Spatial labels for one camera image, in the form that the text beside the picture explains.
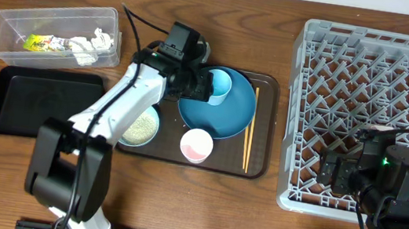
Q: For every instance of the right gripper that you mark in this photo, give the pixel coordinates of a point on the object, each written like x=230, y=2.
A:
x=347, y=166

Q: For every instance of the light blue rice bowl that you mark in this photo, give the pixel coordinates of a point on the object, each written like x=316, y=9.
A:
x=142, y=130

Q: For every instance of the clear plastic waste bin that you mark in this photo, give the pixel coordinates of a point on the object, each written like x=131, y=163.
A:
x=18, y=24

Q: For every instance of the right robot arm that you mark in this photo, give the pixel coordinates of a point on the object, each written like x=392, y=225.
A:
x=378, y=178

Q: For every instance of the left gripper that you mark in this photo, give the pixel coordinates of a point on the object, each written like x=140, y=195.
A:
x=205, y=89

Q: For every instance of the yellow green snack wrapper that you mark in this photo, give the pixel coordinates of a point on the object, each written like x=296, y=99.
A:
x=46, y=43

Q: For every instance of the brown serving tray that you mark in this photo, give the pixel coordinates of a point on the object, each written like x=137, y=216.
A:
x=227, y=156

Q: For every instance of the grey dishwasher rack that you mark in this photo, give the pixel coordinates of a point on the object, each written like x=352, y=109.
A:
x=343, y=78

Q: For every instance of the pink white cup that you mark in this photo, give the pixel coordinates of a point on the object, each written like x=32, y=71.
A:
x=196, y=145

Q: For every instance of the black plastic tray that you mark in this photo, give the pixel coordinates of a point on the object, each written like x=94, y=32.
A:
x=28, y=96

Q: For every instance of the white tissue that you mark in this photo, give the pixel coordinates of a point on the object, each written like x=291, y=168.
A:
x=85, y=50

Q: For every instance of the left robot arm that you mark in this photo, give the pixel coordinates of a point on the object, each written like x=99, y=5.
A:
x=70, y=166

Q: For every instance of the light blue cup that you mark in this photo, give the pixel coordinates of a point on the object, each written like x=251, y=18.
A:
x=222, y=84

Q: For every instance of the large blue plate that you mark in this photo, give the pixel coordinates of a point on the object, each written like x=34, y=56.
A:
x=228, y=118

